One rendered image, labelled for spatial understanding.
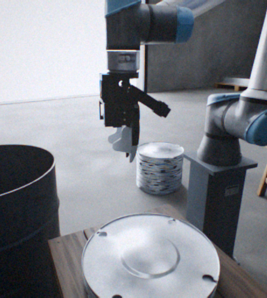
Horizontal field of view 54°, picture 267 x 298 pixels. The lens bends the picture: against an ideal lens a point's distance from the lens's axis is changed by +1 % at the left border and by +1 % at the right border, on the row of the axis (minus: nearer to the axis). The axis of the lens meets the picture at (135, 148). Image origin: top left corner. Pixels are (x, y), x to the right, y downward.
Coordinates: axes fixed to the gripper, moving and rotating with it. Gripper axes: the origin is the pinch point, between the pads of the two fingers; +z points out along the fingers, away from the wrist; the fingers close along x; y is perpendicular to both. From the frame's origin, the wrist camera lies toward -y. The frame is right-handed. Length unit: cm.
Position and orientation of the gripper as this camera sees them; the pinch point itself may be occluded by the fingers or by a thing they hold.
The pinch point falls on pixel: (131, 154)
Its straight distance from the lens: 65.0
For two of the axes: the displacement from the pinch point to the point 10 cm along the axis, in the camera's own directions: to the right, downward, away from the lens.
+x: 2.9, 3.4, -9.0
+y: -9.6, 0.9, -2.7
